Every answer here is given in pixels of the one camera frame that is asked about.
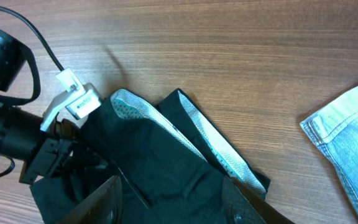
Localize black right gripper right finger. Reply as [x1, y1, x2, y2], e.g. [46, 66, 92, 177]
[222, 177, 294, 224]

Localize black shorts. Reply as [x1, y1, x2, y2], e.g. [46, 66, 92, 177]
[30, 89, 270, 223]

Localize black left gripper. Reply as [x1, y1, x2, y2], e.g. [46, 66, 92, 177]
[19, 119, 80, 184]

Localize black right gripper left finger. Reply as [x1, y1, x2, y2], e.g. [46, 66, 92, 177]
[58, 175, 122, 224]

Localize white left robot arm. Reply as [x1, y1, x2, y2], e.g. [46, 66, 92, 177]
[0, 29, 79, 185]

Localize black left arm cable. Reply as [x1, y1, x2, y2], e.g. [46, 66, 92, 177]
[0, 2, 65, 72]

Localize light blue denim jeans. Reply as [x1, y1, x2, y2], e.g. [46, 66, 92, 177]
[300, 86, 358, 215]

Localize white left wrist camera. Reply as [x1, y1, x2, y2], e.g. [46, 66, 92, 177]
[40, 68, 102, 132]

